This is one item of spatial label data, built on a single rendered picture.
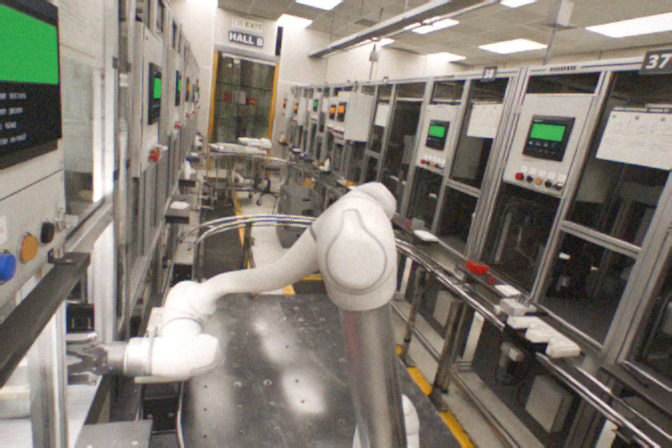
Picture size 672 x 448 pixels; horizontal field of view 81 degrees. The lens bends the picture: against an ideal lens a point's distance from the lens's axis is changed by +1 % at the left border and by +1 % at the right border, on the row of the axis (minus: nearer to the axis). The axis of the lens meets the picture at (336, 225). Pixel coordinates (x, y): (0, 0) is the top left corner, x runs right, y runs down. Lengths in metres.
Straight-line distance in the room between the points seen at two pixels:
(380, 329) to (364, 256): 0.18
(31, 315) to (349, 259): 0.40
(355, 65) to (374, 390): 9.18
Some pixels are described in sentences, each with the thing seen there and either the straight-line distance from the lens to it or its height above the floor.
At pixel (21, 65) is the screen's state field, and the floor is 1.64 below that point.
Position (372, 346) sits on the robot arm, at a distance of 0.75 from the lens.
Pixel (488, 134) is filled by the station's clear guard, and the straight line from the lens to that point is 2.58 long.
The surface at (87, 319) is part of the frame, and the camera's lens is 1.38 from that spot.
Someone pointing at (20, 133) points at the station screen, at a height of 1.57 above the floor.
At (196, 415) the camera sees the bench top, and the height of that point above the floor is 0.68.
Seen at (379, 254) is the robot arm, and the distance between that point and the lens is 0.62.
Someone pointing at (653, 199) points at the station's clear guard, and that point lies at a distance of 1.89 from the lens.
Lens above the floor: 1.64
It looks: 16 degrees down
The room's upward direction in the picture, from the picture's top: 9 degrees clockwise
